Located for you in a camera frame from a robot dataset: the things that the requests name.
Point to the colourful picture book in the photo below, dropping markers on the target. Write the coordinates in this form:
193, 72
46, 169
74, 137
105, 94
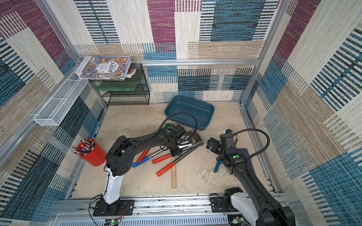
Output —
105, 68

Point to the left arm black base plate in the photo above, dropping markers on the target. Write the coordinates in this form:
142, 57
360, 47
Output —
118, 208

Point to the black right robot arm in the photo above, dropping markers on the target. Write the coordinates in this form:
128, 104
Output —
256, 205

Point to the black wire shelf rack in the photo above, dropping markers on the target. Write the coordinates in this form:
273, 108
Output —
140, 96

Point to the white wire mesh basket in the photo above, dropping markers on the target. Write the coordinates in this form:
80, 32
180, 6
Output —
55, 110

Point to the dark blue notebook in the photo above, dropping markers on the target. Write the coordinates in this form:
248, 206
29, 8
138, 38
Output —
241, 157

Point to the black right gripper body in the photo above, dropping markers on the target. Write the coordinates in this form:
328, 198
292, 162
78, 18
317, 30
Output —
216, 145

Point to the green red handled hoe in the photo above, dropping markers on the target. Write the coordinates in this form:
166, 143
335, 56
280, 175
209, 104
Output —
144, 154

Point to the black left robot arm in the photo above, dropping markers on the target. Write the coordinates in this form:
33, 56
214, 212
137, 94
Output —
119, 158

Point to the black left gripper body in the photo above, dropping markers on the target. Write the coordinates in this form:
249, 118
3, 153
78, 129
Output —
176, 151

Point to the red pen cup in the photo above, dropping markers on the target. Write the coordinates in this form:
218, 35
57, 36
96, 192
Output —
91, 152

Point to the teal plastic storage box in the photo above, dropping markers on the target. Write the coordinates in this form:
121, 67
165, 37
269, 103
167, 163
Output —
202, 111

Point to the green board on shelf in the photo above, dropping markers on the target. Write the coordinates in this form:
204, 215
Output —
117, 86

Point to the grey hoe red grip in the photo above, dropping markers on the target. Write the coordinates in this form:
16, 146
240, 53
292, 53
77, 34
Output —
180, 144
182, 156

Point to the chrome blue handled hoe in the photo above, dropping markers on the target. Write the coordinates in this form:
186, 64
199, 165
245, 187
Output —
147, 158

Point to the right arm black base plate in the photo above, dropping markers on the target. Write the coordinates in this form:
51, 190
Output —
218, 204

